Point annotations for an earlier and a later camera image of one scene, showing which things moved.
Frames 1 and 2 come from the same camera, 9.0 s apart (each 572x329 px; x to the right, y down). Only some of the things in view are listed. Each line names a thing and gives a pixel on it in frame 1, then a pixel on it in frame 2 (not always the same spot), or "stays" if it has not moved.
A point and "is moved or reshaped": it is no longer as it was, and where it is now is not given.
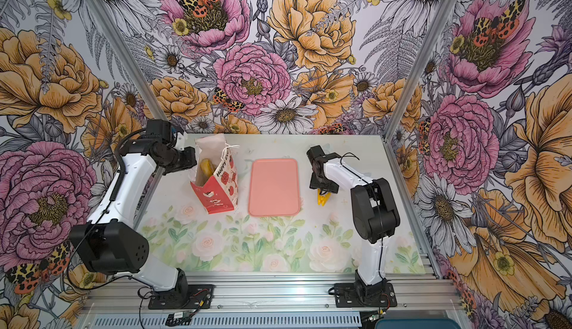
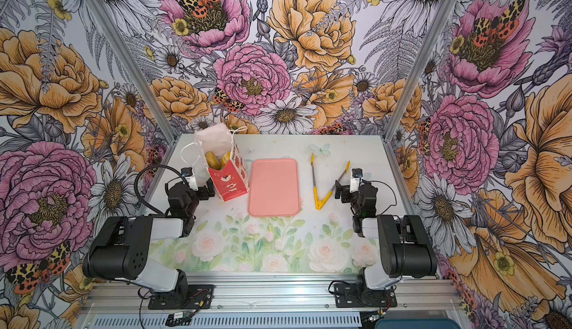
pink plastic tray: (274, 187) stays
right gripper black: (333, 188) to (345, 193)
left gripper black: (189, 161) to (204, 194)
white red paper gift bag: (218, 193) is moved or reshaped
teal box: (417, 323) stays
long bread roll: (206, 168) to (226, 158)
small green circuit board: (181, 318) stays
